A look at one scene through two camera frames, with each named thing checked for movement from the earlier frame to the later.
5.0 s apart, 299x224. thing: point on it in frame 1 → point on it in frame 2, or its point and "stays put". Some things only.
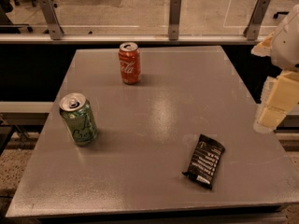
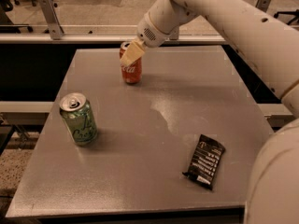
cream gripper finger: x=280 y=97 → x=133 y=51
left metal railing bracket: x=55 y=28 stays put
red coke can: x=130 y=63 stays put
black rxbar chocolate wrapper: x=204 y=161 stays put
